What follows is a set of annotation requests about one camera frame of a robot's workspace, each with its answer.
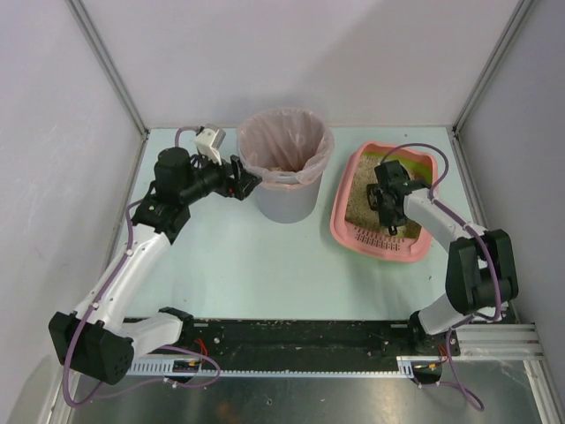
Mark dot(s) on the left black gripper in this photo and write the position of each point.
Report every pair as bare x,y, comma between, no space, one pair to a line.
236,175

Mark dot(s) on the pink plastic bin liner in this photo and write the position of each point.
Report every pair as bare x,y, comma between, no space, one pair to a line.
285,146

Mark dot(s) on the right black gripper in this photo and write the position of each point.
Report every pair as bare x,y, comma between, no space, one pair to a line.
386,205

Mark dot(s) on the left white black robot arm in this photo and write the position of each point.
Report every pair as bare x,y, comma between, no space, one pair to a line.
132,260

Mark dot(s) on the black slotted litter scoop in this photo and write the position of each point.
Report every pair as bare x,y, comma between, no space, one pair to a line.
371,198

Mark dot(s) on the pink green litter box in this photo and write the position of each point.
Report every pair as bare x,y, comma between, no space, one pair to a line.
368,242

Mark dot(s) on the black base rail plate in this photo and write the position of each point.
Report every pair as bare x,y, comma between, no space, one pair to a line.
297,347

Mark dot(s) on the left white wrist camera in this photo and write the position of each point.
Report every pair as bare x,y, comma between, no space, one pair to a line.
208,142

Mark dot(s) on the aluminium frame rail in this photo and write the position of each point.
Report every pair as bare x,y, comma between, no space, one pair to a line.
472,342

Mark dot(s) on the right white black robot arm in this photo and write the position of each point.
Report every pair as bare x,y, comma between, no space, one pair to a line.
481,270

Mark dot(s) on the beige cat litter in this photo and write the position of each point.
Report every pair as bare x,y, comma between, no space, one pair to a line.
358,211

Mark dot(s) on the grey trash bucket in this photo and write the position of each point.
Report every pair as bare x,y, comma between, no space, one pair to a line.
286,197

